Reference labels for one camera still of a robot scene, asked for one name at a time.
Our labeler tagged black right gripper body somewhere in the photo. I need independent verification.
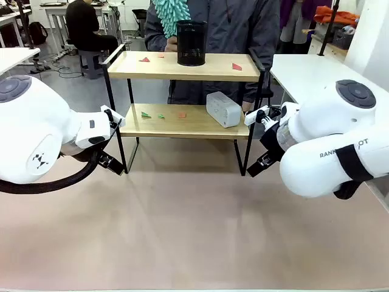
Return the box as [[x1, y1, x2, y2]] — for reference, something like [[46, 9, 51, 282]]
[[260, 120, 287, 162]]

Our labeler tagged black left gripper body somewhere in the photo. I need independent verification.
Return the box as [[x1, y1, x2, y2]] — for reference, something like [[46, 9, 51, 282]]
[[90, 147, 106, 164]]

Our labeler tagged white power strip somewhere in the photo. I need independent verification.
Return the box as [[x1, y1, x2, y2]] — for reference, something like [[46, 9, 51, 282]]
[[205, 91, 242, 129]]

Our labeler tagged teal chenille duster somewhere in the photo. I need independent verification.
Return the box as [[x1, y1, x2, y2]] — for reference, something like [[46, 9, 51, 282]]
[[151, 0, 191, 40]]

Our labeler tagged person's right forearm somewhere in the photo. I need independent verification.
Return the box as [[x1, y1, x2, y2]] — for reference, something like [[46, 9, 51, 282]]
[[144, 21, 171, 53]]

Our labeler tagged person's left forearm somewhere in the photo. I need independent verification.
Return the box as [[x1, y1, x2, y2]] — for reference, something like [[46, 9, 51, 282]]
[[242, 68, 272, 105]]

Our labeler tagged person's right hand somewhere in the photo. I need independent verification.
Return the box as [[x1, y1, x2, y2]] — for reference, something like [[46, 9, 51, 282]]
[[165, 35, 179, 54]]

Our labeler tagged large white side table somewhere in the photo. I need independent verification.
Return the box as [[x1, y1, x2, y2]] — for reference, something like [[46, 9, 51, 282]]
[[269, 54, 348, 105]]

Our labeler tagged grey plastic stool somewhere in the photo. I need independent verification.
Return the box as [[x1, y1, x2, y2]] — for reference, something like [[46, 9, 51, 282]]
[[78, 49, 106, 80]]

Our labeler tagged wooden background desk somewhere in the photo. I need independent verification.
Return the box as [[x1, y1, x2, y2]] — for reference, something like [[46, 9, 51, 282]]
[[309, 33, 349, 60]]

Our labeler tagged standing person grey jacket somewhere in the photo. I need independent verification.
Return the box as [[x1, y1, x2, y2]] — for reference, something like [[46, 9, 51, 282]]
[[144, 0, 281, 106]]

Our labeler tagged dark plastic crate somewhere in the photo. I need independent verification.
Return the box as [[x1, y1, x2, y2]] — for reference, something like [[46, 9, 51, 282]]
[[332, 26, 356, 50]]

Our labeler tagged small white side table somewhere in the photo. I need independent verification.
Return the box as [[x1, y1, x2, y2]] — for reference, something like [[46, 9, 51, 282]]
[[0, 47, 41, 77]]

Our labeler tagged black mesh pen holder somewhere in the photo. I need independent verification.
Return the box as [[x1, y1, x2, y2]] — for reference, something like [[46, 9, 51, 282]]
[[176, 19, 208, 67]]

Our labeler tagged purple hanging clothing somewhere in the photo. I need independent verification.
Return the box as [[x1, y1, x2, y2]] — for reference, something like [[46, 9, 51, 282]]
[[279, 0, 332, 31]]

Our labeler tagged seated person in black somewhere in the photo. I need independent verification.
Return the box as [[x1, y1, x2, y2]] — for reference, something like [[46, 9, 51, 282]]
[[64, 0, 119, 57]]

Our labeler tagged black backpack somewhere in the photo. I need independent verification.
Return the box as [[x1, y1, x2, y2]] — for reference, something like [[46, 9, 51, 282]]
[[28, 21, 49, 46]]

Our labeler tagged orange cloth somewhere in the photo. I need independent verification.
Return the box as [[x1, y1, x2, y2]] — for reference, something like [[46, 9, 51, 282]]
[[314, 5, 361, 27]]

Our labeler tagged black background stool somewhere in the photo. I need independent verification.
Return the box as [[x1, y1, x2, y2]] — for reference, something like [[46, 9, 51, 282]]
[[131, 9, 148, 39]]

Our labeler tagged white background desk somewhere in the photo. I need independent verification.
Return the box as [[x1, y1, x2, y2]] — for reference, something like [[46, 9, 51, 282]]
[[38, 1, 116, 60]]

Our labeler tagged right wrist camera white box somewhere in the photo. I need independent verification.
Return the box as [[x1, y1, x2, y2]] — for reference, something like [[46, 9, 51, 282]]
[[244, 105, 282, 126]]

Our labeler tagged black corrugated cable hose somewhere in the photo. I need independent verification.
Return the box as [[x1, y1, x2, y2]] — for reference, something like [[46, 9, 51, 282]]
[[0, 150, 102, 195]]

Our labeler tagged black strap on right arm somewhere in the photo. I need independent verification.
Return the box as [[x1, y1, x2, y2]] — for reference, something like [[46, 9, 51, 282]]
[[333, 145, 375, 201]]

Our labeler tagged black floor cable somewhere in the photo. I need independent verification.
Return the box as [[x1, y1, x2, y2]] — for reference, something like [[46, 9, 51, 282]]
[[45, 62, 82, 78]]

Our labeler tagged two-tier wooden black-frame shelf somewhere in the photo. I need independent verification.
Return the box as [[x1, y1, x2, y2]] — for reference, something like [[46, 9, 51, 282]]
[[102, 44, 266, 177]]

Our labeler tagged black camera stand pole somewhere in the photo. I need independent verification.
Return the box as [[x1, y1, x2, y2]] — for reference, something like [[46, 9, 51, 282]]
[[317, 0, 341, 57], [17, 0, 35, 50]]

